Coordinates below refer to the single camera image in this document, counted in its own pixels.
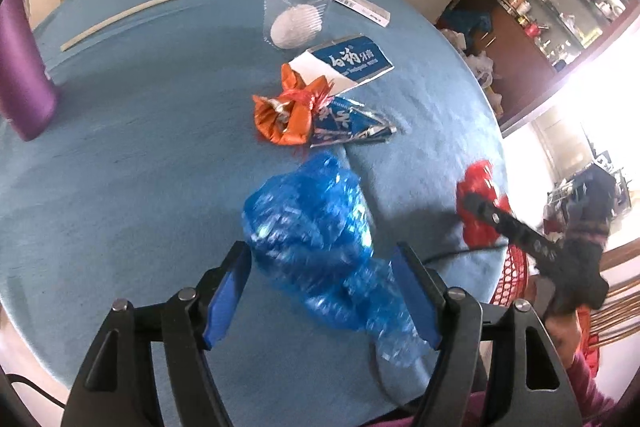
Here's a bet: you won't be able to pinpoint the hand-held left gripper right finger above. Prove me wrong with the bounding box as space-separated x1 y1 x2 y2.
391 242 583 427

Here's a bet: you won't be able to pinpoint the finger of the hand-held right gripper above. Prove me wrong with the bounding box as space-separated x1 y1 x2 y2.
462 193 561 268

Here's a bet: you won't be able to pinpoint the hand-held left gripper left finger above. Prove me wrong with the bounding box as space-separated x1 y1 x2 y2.
61 241 252 427

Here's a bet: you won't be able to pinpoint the red wrapper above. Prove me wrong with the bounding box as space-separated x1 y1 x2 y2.
456 159 513 250

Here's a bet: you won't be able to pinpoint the red plastic basket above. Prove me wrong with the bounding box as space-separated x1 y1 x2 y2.
492 244 531 308

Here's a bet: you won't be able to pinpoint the orange snack wrapper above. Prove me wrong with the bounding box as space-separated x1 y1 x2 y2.
251 63 336 146

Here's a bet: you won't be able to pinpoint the white and blue toothpaste box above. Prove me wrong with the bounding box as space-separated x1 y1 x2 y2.
289 34 395 94

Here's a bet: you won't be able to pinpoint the white tissue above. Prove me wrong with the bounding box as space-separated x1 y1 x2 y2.
270 4 323 50

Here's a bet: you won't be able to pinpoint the person's right forearm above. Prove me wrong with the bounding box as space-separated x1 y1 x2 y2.
562 349 618 427

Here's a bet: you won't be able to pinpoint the person's right hand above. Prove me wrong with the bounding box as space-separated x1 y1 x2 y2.
545 309 581 363

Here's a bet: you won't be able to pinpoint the clothes drying rack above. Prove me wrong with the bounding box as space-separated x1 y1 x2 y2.
546 152 633 230

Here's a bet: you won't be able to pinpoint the wooden chair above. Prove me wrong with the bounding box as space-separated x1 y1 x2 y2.
587 241 640 350

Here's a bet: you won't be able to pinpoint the blue tablecloth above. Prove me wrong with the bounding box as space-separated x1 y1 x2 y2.
0 0 510 427

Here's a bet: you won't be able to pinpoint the white plastic bags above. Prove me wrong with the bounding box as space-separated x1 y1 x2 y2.
439 29 503 110

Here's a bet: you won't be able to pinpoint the dark blue plastic bag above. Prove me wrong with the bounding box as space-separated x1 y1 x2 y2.
444 8 494 38

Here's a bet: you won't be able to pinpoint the purple bottle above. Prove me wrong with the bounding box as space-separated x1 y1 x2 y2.
0 0 58 142

